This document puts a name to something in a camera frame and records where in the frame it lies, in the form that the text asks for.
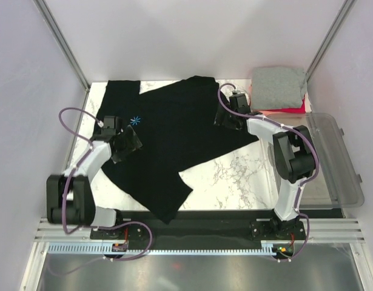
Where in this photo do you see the black t-shirt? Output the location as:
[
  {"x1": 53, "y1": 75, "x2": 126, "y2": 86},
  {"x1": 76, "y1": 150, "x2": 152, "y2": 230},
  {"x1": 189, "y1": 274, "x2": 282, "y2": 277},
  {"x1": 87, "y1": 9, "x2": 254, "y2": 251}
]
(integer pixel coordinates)
[{"x1": 96, "y1": 76, "x2": 257, "y2": 223}]

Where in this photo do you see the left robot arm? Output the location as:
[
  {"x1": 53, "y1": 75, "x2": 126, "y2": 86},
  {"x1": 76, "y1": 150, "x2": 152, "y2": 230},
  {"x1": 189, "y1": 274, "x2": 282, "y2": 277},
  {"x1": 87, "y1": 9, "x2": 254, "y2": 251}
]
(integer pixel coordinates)
[{"x1": 46, "y1": 116, "x2": 142, "y2": 238}]

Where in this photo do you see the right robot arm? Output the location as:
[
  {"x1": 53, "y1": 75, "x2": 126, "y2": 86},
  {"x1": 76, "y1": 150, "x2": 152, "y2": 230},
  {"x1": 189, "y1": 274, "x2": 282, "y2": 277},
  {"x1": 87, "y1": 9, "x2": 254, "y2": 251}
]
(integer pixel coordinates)
[{"x1": 215, "y1": 91, "x2": 320, "y2": 239}]

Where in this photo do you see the folded grey t-shirt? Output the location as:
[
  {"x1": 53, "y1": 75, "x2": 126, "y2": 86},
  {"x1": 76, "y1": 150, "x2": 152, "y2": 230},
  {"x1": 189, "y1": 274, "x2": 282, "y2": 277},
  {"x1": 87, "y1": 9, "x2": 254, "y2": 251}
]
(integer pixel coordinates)
[{"x1": 250, "y1": 66, "x2": 307, "y2": 110}]

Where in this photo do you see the folded red t-shirt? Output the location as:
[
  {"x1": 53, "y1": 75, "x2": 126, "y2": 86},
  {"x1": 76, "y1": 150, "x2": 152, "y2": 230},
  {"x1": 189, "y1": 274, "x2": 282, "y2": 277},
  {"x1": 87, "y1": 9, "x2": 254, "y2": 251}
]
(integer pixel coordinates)
[{"x1": 272, "y1": 99, "x2": 307, "y2": 114}]

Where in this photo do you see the folded peach t-shirt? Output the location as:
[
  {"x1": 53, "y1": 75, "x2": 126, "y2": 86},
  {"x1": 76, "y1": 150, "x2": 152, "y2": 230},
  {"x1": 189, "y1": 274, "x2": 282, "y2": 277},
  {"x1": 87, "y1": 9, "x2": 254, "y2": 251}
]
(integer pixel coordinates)
[{"x1": 260, "y1": 85, "x2": 311, "y2": 116}]

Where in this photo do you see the clear plastic bin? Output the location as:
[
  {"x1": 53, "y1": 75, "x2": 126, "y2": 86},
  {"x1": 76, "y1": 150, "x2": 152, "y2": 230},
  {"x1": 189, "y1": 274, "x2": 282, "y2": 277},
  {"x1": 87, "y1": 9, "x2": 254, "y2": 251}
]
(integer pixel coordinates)
[{"x1": 268, "y1": 113, "x2": 365, "y2": 210}]

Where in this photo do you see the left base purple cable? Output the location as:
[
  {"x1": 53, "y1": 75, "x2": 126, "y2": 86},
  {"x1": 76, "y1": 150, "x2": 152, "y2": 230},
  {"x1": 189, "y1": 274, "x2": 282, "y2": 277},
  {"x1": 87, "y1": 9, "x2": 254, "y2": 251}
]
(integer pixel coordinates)
[{"x1": 102, "y1": 221, "x2": 156, "y2": 264}]

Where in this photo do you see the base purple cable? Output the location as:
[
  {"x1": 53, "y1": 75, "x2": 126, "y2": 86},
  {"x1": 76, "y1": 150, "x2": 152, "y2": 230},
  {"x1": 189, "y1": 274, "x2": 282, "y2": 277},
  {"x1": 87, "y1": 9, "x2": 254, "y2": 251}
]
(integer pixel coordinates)
[
  {"x1": 102, "y1": 221, "x2": 156, "y2": 264},
  {"x1": 272, "y1": 212, "x2": 311, "y2": 264}
]

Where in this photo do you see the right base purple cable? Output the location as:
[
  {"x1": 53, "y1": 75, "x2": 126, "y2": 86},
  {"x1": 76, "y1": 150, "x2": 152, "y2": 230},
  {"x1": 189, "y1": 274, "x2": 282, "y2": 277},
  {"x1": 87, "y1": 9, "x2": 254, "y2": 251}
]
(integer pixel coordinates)
[{"x1": 272, "y1": 212, "x2": 311, "y2": 264}]

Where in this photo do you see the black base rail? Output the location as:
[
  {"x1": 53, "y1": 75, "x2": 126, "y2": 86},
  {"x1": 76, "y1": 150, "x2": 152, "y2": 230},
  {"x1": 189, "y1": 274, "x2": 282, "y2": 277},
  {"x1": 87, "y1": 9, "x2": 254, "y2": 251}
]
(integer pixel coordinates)
[{"x1": 90, "y1": 210, "x2": 306, "y2": 249}]

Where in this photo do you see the white slotted cable duct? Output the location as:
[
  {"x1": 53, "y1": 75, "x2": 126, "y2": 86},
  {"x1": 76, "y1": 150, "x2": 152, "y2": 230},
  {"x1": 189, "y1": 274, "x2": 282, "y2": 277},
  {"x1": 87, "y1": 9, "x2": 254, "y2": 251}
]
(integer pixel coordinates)
[{"x1": 48, "y1": 241, "x2": 296, "y2": 255}]

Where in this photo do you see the right aluminium frame post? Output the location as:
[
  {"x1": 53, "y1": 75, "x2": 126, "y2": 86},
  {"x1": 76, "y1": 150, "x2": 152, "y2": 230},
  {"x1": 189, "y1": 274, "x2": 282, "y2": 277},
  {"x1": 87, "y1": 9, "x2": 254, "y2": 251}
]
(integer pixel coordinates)
[{"x1": 306, "y1": 0, "x2": 357, "y2": 84}]

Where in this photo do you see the aluminium frame post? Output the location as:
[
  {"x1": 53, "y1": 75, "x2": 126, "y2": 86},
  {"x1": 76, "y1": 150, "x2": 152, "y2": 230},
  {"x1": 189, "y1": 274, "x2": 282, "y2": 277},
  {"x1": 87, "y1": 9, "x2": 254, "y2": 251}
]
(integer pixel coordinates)
[
  {"x1": 33, "y1": 0, "x2": 90, "y2": 93},
  {"x1": 306, "y1": 0, "x2": 357, "y2": 84}
]

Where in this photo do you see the left aluminium frame post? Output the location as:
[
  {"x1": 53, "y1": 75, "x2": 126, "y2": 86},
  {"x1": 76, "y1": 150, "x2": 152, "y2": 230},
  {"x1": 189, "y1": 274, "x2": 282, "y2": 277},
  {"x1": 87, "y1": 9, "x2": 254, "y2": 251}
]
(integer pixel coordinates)
[{"x1": 33, "y1": 0, "x2": 90, "y2": 93}]

